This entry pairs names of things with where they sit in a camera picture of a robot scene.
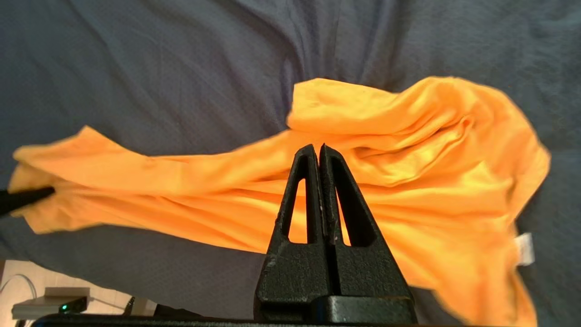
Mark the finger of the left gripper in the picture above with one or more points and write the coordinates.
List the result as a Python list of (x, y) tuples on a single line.
[(27, 194), (18, 203)]

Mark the blue bed sheet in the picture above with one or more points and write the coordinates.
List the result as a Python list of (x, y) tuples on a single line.
[(136, 68)]

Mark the yellow t-shirt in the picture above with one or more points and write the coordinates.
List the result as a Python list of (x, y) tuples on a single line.
[(431, 159)]

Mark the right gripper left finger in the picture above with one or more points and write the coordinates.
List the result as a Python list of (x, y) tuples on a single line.
[(290, 277)]

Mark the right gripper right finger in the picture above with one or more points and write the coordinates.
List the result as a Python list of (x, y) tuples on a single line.
[(367, 281)]

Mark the white box with green light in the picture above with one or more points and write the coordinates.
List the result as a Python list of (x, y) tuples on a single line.
[(41, 304)]

